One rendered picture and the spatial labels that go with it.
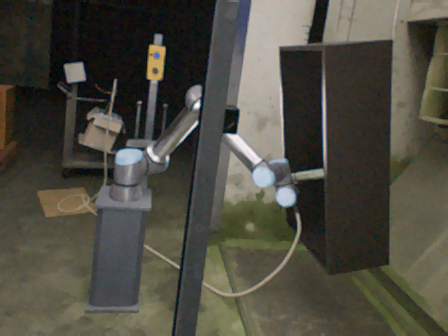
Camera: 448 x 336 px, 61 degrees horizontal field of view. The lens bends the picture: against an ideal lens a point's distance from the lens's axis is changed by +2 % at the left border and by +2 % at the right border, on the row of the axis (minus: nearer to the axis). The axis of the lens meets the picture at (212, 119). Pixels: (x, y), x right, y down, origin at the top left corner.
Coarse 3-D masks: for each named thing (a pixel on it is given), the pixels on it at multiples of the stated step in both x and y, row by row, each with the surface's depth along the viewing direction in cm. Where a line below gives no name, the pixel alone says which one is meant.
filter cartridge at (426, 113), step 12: (444, 24) 266; (444, 36) 266; (444, 48) 266; (432, 60) 278; (444, 60) 266; (432, 72) 274; (444, 72) 266; (432, 84) 273; (444, 84) 267; (432, 96) 273; (444, 96) 267; (420, 108) 286; (432, 108) 273; (444, 108) 268; (432, 120) 272; (444, 120) 267
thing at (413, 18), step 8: (416, 0) 290; (424, 0) 282; (432, 0) 273; (440, 0) 266; (416, 8) 289; (424, 8) 281; (432, 8) 273; (440, 8) 265; (416, 16) 287; (424, 16) 278; (432, 16) 270; (440, 16) 263; (432, 24) 296
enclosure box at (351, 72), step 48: (288, 48) 218; (336, 48) 177; (384, 48) 182; (288, 96) 241; (336, 96) 182; (384, 96) 186; (288, 144) 247; (336, 144) 186; (384, 144) 191; (336, 192) 191; (384, 192) 196; (336, 240) 196; (384, 240) 202
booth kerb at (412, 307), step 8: (376, 272) 280; (384, 272) 271; (384, 280) 270; (392, 280) 262; (384, 288) 268; (392, 288) 261; (400, 288) 254; (392, 296) 261; (400, 296) 253; (408, 296) 246; (400, 304) 252; (408, 304) 245; (416, 304) 239; (408, 312) 244; (416, 312) 238; (424, 312) 232; (416, 320) 237; (424, 320) 231; (432, 320) 225; (424, 328) 230; (432, 328) 225; (440, 328) 219
